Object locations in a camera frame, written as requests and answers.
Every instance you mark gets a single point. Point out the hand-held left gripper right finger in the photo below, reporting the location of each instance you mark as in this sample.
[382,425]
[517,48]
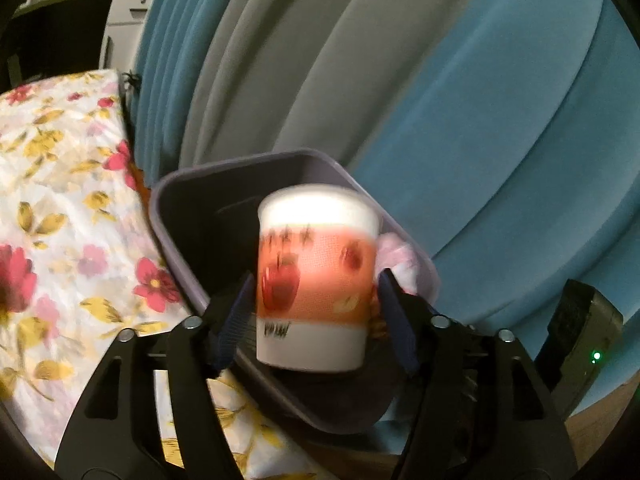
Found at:
[395,320]

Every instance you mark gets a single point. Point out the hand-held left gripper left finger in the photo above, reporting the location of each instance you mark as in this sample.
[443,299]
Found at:
[232,325]

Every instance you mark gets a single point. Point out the large apple print paper cup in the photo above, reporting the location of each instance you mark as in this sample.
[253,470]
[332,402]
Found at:
[315,285]

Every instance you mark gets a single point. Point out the grey plastic waste bin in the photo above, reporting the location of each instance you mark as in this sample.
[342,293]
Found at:
[210,220]

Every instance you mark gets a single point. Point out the pink plastic bag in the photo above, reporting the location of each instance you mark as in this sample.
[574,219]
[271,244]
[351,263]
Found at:
[397,260]

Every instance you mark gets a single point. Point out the blue and grey curtain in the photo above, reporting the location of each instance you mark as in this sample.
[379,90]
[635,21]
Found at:
[425,85]

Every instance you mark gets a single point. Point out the white drawer cabinet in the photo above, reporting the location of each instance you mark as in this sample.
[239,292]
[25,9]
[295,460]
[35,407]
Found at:
[125,30]

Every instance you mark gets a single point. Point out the dark brown desk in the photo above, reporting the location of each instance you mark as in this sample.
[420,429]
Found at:
[60,35]

